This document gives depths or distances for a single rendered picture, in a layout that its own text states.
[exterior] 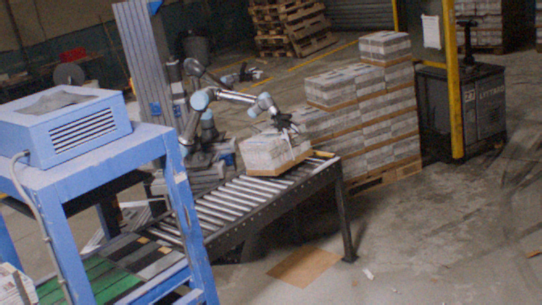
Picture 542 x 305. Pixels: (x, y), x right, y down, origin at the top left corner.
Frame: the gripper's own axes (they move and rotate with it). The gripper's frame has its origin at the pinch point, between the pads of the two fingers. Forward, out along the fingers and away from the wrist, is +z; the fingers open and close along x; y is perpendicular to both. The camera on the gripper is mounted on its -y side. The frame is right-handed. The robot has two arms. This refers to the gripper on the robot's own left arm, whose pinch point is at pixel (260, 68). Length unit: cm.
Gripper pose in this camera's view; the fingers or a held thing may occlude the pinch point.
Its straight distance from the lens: 476.8
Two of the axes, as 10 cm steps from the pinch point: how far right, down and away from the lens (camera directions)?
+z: 9.3, -2.7, 2.4
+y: 1.3, 8.7, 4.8
